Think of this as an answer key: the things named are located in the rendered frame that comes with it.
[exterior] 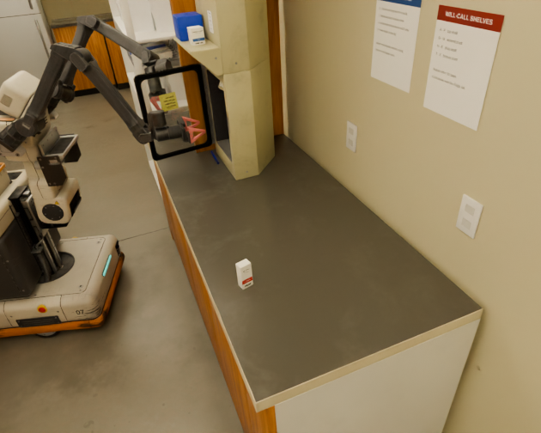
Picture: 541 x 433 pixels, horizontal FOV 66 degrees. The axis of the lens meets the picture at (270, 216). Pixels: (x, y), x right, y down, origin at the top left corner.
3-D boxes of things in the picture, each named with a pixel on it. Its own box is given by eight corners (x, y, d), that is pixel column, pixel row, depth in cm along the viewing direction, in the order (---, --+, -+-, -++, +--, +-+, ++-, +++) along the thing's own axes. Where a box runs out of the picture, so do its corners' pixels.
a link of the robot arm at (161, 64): (153, 58, 195) (141, 51, 187) (173, 51, 190) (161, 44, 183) (155, 83, 194) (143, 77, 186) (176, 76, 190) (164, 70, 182)
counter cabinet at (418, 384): (255, 215, 330) (245, 105, 279) (429, 466, 172) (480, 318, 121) (172, 238, 311) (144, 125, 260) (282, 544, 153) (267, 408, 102)
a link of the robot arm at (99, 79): (77, 54, 169) (65, 57, 159) (88, 45, 167) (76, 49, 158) (147, 140, 186) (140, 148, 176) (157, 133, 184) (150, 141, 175)
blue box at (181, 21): (198, 34, 178) (195, 11, 173) (204, 38, 170) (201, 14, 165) (175, 37, 175) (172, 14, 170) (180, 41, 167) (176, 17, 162)
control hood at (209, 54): (202, 57, 186) (198, 33, 180) (223, 75, 161) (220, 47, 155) (177, 61, 182) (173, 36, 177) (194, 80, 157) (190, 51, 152)
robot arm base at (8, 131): (5, 127, 183) (-7, 138, 173) (15, 115, 181) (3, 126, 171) (23, 141, 187) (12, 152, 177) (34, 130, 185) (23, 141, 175)
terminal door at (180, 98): (212, 145, 208) (200, 63, 185) (153, 161, 196) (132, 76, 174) (212, 144, 209) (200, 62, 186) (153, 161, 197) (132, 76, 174)
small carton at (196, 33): (201, 41, 166) (198, 25, 162) (205, 43, 162) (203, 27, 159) (189, 43, 164) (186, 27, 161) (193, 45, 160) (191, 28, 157)
